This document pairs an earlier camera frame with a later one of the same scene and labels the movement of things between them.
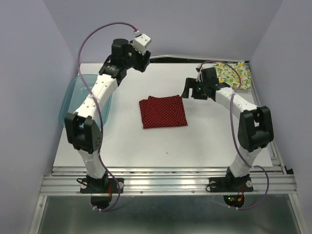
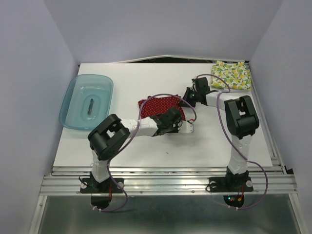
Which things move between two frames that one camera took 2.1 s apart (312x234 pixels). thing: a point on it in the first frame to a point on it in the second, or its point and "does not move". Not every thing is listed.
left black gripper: (142, 65) to (175, 130)
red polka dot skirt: (163, 112) does not move
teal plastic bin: (76, 93) does not move
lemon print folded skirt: (226, 73) does not move
